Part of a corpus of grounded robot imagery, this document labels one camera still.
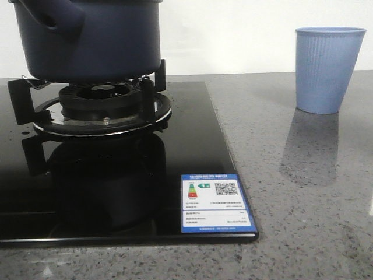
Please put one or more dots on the light blue ribbed cup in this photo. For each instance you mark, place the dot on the light blue ribbed cup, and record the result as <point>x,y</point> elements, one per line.
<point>324,63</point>

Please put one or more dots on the blue energy label sticker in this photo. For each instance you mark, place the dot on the blue energy label sticker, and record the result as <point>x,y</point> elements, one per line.
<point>214,203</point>

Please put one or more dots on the black right burner pot stand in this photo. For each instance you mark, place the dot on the black right burner pot stand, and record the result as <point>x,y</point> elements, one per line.
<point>95,110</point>

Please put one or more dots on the dark blue cooking pot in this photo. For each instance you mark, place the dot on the dark blue cooking pot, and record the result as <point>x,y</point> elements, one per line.
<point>89,41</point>

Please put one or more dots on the black glass gas stove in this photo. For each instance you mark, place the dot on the black glass gas stove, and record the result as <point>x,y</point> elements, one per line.
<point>123,190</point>

